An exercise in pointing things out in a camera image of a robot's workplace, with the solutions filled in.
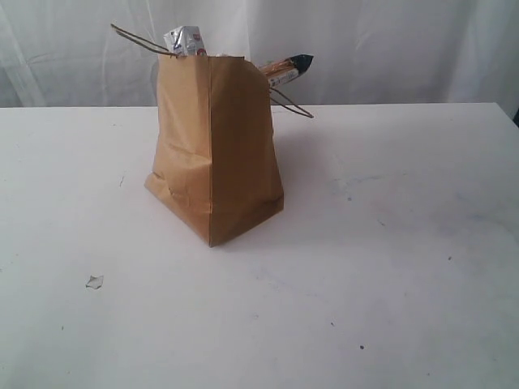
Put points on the large brown paper bag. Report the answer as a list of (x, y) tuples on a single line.
[(215, 165)]

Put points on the spaghetti package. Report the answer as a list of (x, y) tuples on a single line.
[(287, 70)]

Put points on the small white blue carton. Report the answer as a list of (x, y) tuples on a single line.
[(185, 41)]

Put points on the torn label scrap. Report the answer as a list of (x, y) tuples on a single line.
[(94, 282)]

